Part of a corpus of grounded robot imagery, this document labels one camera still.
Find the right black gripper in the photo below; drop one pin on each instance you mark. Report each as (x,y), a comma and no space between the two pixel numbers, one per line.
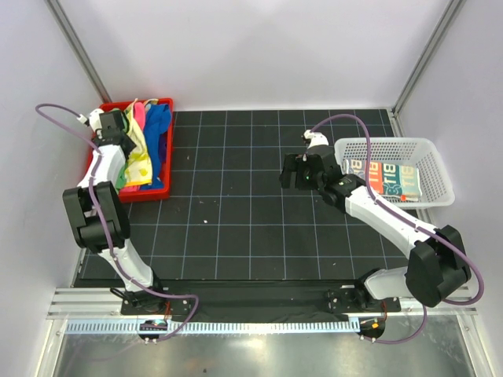
(294,163)

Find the yellow towel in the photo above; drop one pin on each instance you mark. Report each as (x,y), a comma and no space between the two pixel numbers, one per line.
(139,161)

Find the white perforated plastic basket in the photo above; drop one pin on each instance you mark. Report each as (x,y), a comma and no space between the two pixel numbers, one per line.
(436,186)

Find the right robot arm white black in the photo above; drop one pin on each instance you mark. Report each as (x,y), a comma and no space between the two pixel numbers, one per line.
(436,260)

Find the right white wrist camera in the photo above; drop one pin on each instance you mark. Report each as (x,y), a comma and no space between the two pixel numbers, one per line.
(314,141)

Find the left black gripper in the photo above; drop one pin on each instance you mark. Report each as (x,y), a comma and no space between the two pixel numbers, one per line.
(132,144)

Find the blue towel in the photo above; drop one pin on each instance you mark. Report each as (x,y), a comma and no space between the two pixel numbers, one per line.
(157,124)

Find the red plastic bin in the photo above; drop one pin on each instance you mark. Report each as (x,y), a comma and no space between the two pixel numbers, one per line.
(129,195)

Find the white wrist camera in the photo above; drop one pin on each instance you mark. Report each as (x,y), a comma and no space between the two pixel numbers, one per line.
(314,141)
(93,120)

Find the left aluminium frame post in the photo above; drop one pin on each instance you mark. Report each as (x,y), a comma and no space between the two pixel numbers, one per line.
(72,38)

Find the aluminium frame post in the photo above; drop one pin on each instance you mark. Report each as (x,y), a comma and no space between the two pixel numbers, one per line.
(441,28)
(72,38)

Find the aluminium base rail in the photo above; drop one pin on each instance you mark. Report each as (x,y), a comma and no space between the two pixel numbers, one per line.
(99,302)

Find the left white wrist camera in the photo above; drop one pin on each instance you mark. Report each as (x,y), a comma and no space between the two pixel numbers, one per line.
(93,120)

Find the black grid mat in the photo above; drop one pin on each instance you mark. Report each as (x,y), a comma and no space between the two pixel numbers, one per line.
(227,216)

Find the green towel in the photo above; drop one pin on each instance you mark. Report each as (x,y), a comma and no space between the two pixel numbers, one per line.
(125,143)

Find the right aluminium frame post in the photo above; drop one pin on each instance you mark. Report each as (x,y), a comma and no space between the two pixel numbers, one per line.
(441,28)

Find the rabbit print towel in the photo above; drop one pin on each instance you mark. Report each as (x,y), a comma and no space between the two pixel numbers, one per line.
(394,181)

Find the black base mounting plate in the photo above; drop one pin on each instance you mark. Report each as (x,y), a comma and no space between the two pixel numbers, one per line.
(259,301)

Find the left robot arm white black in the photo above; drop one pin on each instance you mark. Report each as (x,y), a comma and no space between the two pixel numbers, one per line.
(98,220)

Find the slotted white cable duct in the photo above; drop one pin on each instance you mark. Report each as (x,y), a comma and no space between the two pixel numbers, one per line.
(155,327)

